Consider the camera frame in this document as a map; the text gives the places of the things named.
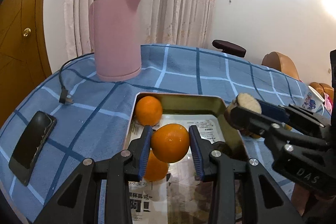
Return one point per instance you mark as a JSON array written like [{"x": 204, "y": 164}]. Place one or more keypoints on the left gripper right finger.
[{"x": 262, "y": 201}]

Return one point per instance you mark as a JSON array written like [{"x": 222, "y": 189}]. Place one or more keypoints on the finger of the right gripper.
[
  {"x": 304, "y": 121},
  {"x": 255, "y": 123}
]

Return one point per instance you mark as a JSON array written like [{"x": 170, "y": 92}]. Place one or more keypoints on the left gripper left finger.
[{"x": 77, "y": 199}]

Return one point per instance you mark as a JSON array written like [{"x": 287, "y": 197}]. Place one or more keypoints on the small brown longan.
[{"x": 287, "y": 127}]

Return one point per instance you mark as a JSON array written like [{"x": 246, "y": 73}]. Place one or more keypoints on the small yellow-green longan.
[{"x": 250, "y": 134}]

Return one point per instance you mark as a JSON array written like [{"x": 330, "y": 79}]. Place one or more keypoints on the white printed enamel mug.
[{"x": 313, "y": 101}]

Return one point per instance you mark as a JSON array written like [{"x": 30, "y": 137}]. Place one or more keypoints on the pink floral cloth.
[{"x": 328, "y": 104}]

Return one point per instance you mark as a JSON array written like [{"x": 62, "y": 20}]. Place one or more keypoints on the brown leather sofa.
[{"x": 323, "y": 89}]

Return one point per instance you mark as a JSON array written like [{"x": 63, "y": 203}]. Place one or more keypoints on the brown leather chair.
[{"x": 282, "y": 63}]

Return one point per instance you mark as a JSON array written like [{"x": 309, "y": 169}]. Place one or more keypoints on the pink metal tin box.
[{"x": 171, "y": 192}]

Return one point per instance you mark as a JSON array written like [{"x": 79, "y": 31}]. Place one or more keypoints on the black smartphone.
[{"x": 30, "y": 144}]

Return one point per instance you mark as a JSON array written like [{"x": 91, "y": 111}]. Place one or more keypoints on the dark round stool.
[{"x": 229, "y": 48}]

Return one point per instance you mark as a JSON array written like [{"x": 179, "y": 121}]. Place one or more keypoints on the blue plaid tablecloth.
[{"x": 95, "y": 124}]

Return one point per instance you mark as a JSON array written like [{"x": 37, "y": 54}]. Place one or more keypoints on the wooden door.
[{"x": 24, "y": 61}]

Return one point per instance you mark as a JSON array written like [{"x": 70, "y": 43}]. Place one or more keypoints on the pink electric kettle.
[{"x": 113, "y": 34}]

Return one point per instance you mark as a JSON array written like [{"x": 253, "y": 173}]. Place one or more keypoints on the brass door knob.
[{"x": 26, "y": 32}]

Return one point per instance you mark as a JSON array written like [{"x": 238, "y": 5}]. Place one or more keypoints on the black power cable plug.
[{"x": 63, "y": 76}]

